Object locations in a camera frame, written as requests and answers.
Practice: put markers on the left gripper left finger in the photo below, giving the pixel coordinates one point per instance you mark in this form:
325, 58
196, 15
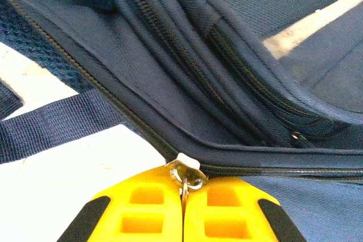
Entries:
147, 210

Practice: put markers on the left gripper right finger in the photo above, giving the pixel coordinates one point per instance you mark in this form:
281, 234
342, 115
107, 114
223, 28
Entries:
227, 213

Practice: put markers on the navy blue backpack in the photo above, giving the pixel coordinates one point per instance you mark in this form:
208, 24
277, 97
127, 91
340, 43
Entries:
198, 55

